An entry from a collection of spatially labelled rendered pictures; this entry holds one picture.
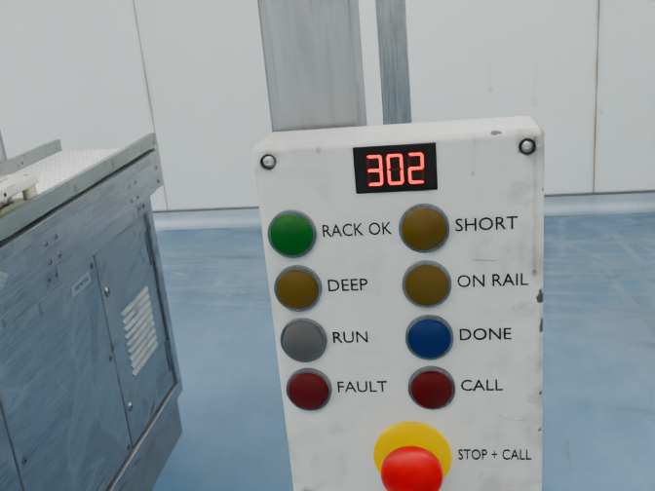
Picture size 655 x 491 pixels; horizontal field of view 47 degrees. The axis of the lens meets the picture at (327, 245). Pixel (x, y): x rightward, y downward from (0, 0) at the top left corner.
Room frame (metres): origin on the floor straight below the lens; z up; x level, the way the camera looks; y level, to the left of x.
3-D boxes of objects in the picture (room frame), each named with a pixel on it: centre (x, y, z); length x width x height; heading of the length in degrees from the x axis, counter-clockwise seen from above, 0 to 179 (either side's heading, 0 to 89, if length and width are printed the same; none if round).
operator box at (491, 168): (0.45, -0.05, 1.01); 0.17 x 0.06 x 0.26; 81
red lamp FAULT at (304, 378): (0.43, 0.02, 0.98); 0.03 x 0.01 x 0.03; 81
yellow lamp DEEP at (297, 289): (0.43, 0.02, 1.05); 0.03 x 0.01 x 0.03; 81
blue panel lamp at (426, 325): (0.42, -0.06, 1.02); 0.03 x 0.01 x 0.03; 81
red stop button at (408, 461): (0.42, -0.04, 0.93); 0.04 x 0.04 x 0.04; 81
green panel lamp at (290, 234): (0.43, 0.02, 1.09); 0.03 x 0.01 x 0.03; 81
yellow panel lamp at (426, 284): (0.42, -0.06, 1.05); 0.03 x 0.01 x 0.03; 81
